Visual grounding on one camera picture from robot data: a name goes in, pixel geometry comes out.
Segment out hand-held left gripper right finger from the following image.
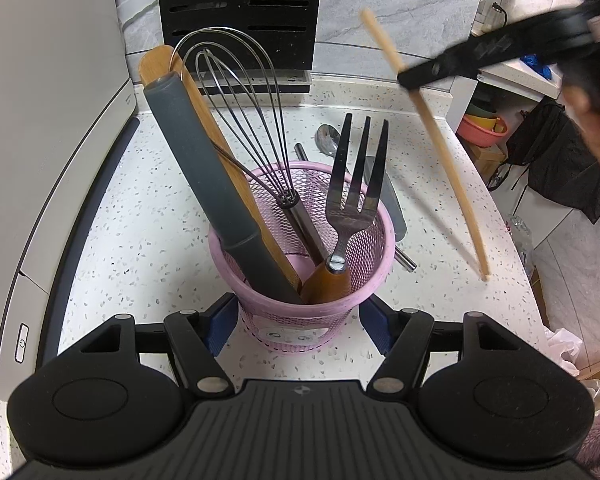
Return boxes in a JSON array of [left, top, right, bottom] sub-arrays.
[[358, 294, 526, 400]]

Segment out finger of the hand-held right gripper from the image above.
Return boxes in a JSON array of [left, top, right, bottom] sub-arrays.
[[397, 7, 596, 92]]

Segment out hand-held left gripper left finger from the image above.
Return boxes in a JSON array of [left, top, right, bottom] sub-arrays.
[[72, 291, 239, 400]]

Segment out pink mesh utensil holder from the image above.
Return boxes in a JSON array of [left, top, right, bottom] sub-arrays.
[[208, 161, 397, 357]]

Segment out wooden chopstick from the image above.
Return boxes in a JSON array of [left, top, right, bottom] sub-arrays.
[[360, 7, 491, 281]]

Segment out grey knife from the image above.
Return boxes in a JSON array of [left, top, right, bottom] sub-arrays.
[[362, 156, 408, 242]]

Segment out wooden handled fork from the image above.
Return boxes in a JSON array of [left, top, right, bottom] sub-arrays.
[[300, 112, 390, 305]]

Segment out metal whisk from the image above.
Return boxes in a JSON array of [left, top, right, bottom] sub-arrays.
[[172, 27, 331, 266]]

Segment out grey silicone utensil handle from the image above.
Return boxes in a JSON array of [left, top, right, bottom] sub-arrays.
[[142, 72, 305, 306]]

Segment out metal spoon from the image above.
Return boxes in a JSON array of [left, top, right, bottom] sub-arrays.
[[314, 124, 342, 158]]

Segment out wooden spatula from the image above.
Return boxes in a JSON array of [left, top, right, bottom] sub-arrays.
[[139, 44, 301, 291]]

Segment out white cabinet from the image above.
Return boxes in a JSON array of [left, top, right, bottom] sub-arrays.
[[445, 74, 481, 128]]

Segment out blue plastic bag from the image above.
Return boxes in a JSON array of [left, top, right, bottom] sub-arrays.
[[522, 54, 563, 81]]

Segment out yellow basin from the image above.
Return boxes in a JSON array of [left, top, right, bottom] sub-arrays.
[[462, 114, 501, 133]]

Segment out orange basin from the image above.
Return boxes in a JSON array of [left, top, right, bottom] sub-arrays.
[[456, 114, 509, 148]]

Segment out black bag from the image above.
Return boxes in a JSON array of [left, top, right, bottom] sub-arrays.
[[505, 97, 600, 225]]

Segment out cardboard box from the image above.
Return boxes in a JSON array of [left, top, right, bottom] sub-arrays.
[[472, 142, 508, 183]]

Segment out clear plastic bottle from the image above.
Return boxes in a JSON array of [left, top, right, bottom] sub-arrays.
[[507, 215, 536, 266]]

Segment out black knife block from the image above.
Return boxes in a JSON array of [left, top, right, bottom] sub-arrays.
[[155, 0, 326, 95]]

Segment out crumpled white paper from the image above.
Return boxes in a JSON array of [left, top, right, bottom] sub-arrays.
[[542, 326, 587, 377]]

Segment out white countertop appliance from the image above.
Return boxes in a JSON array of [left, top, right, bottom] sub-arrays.
[[0, 0, 141, 401]]

